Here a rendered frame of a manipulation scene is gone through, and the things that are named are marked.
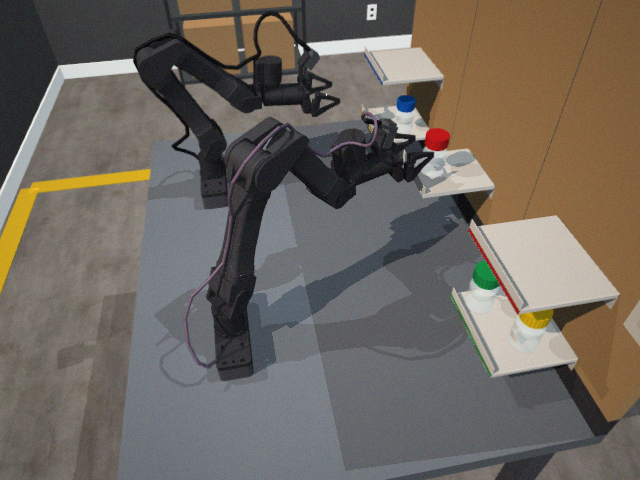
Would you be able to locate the clear bottle with green cap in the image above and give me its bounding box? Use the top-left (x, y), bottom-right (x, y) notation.
top-left (465, 261), bottom-right (499, 314)

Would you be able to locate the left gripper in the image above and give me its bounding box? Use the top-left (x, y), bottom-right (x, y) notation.
top-left (281, 50), bottom-right (340, 117)

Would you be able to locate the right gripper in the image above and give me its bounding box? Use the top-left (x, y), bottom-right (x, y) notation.
top-left (366, 126), bottom-right (434, 182)

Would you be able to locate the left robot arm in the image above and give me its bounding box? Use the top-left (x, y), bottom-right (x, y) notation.
top-left (136, 38), bottom-right (283, 198)

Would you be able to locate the white bottle with blue cap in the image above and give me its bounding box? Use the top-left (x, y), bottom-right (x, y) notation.
top-left (395, 95), bottom-right (416, 134)

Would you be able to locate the clear bottle with red cap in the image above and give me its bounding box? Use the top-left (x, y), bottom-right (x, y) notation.
top-left (421, 128), bottom-right (450, 178)

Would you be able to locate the clear glass bottle with yellow cap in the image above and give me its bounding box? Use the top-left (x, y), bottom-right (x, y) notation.
top-left (508, 309), bottom-right (554, 353)

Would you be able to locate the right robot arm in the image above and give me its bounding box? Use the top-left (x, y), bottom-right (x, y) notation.
top-left (206, 117), bottom-right (371, 371)

